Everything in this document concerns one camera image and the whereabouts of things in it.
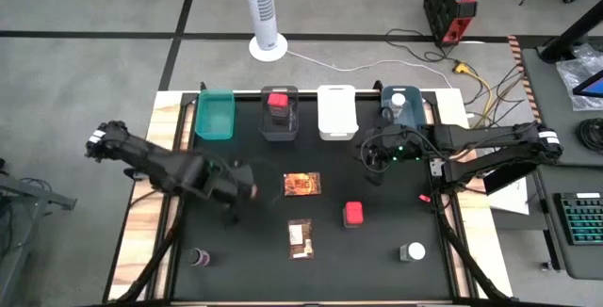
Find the black floor cable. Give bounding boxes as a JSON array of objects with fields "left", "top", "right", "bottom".
[{"left": 384, "top": 27, "right": 458, "bottom": 63}]

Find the coiled black cable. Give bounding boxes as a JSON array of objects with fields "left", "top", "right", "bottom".
[{"left": 578, "top": 117, "right": 603, "bottom": 155}]

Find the red black tool case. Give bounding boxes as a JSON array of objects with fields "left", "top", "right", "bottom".
[{"left": 422, "top": 0, "right": 479, "bottom": 47}]

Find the white power cable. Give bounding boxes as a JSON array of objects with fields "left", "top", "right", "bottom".
[{"left": 285, "top": 50, "right": 453, "bottom": 89}]

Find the teal plastic bin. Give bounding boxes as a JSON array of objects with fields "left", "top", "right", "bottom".
[{"left": 194, "top": 89, "right": 236, "bottom": 141}]

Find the white paper sheet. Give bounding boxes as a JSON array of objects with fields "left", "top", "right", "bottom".
[{"left": 487, "top": 177, "right": 531, "bottom": 217}]

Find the grey side desk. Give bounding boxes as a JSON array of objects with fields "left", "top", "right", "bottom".
[{"left": 520, "top": 47, "right": 603, "bottom": 280}]

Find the white-lid spice jar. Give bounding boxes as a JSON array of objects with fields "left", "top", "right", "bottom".
[
  {"left": 389, "top": 92, "right": 407, "bottom": 124},
  {"left": 399, "top": 241, "right": 427, "bottom": 264}
]

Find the grey metal stand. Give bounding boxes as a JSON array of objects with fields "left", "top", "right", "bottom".
[{"left": 0, "top": 155, "right": 79, "bottom": 307}]

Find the yellow extension cable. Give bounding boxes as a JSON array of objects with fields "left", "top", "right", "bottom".
[{"left": 452, "top": 60, "right": 494, "bottom": 127}]

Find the brown white-label spice packet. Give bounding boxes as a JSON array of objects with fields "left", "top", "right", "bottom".
[{"left": 286, "top": 218, "right": 315, "bottom": 261}]

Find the orange printed spice packet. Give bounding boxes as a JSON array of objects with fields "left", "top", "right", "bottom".
[{"left": 283, "top": 171, "right": 322, "bottom": 198}]

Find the white plastic bin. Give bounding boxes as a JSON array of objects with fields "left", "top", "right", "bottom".
[{"left": 317, "top": 84, "right": 359, "bottom": 141}]

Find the tablet screen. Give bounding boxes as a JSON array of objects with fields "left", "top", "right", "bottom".
[{"left": 572, "top": 70, "right": 603, "bottom": 99}]

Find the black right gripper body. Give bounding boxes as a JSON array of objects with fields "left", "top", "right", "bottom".
[{"left": 366, "top": 125, "right": 428, "bottom": 163}]

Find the blue-grey plastic bin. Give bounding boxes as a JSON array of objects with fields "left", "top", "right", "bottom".
[{"left": 380, "top": 85, "right": 428, "bottom": 132}]

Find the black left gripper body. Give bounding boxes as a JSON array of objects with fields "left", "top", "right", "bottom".
[{"left": 203, "top": 160, "right": 258, "bottom": 207}]

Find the backlit keyboard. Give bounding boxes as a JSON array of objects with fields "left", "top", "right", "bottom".
[{"left": 553, "top": 191, "right": 603, "bottom": 247}]

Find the clear plastic bag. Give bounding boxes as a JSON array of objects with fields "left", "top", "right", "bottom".
[{"left": 555, "top": 42, "right": 603, "bottom": 112}]

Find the black metal table frame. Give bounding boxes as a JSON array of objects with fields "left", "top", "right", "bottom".
[{"left": 101, "top": 80, "right": 514, "bottom": 307}]

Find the grey translucent plastic bin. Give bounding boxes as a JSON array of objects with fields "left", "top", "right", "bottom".
[{"left": 259, "top": 85, "right": 301, "bottom": 142}]

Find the black stand pole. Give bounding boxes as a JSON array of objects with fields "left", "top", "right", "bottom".
[{"left": 539, "top": 0, "right": 603, "bottom": 63}]

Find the black table mat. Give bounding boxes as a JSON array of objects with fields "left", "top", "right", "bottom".
[{"left": 171, "top": 92, "right": 456, "bottom": 301}]

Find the purple spice jar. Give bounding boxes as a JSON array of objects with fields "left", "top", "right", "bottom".
[{"left": 188, "top": 247, "right": 212, "bottom": 267}]

